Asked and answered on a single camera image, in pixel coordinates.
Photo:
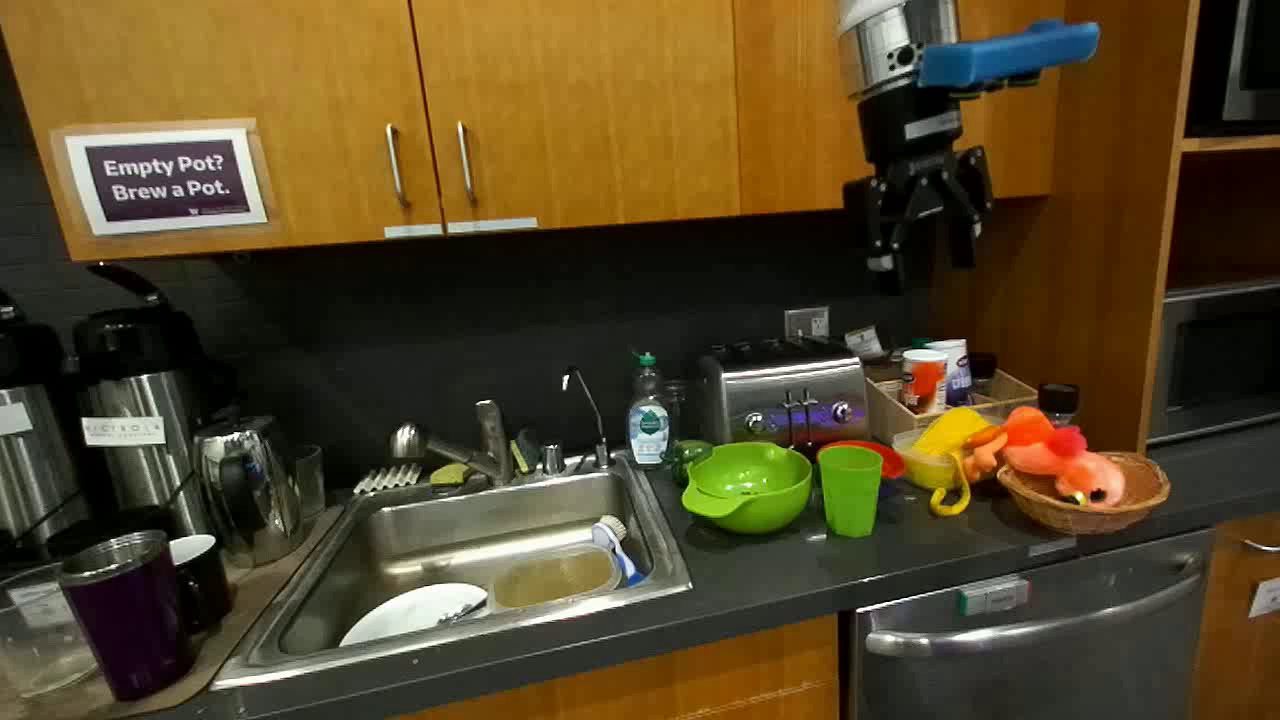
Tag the white blue canister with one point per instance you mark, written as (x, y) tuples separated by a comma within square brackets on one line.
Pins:
[(957, 369)]

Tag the black coffee dispenser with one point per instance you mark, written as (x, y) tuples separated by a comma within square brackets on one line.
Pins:
[(142, 405)]

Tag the dish soap bottle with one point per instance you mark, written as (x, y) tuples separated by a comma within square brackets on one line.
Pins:
[(649, 421)]

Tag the silver toaster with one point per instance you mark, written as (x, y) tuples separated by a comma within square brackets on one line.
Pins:
[(785, 392)]

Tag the orange crochet toy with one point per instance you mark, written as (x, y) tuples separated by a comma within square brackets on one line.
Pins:
[(1059, 452)]

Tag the stainless steel sink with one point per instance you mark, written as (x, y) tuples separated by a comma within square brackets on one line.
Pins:
[(540, 550)]

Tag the red and blue bowl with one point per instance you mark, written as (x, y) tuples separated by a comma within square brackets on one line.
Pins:
[(891, 458)]

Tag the purple mug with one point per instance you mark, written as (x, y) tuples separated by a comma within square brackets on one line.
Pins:
[(125, 600)]

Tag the steel dishwasher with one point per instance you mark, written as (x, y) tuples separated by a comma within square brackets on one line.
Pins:
[(1095, 638)]

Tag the wooden condiment box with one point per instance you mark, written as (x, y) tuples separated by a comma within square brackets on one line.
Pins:
[(891, 415)]

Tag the white plate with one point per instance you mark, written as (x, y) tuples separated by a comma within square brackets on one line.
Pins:
[(414, 609)]

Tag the black pepper grinder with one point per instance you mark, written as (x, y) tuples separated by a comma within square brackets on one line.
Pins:
[(1061, 400)]

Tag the white orange canister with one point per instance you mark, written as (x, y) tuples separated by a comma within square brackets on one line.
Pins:
[(921, 378)]

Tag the black white mug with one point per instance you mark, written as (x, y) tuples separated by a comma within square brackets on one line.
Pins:
[(200, 583)]

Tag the clear plastic container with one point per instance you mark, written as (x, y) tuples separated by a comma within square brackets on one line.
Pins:
[(42, 649)]

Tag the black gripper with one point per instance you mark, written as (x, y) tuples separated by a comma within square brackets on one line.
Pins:
[(909, 143)]

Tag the yellow crochet toy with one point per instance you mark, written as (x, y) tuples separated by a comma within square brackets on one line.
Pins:
[(951, 458)]

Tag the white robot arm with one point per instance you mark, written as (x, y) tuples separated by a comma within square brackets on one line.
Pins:
[(882, 44)]

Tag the glass carafe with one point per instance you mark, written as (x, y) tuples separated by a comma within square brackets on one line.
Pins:
[(263, 491)]

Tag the wicker basket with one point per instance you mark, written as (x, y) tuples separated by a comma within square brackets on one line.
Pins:
[(1147, 491)]

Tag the green plastic cup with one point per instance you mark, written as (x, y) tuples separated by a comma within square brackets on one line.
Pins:
[(851, 480)]

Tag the purple cabinet sign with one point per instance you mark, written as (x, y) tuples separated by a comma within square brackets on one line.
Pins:
[(153, 183)]

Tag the green plastic bowl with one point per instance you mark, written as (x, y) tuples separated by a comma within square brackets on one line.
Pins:
[(748, 484)]

